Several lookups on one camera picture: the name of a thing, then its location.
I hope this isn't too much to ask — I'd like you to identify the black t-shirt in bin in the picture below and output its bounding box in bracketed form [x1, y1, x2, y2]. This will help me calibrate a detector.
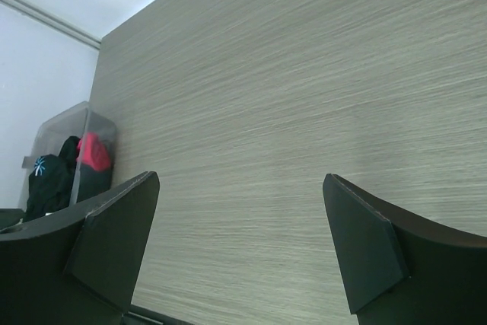
[23, 136, 113, 222]

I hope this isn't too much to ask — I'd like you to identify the magenta t-shirt in bin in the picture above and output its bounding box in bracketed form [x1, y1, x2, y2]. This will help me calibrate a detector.
[77, 132, 111, 171]

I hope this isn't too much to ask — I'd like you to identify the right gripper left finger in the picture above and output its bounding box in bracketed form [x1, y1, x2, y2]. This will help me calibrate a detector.
[1, 171, 159, 324]

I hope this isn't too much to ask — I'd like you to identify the clear plastic bin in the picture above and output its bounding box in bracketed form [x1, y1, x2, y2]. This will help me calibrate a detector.
[20, 101, 117, 205]

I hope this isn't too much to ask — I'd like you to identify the left aluminium corner post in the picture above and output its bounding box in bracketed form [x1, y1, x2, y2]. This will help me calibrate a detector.
[1, 0, 101, 50]

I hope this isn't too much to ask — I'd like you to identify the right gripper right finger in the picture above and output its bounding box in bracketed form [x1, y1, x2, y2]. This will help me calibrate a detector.
[323, 174, 486, 324]

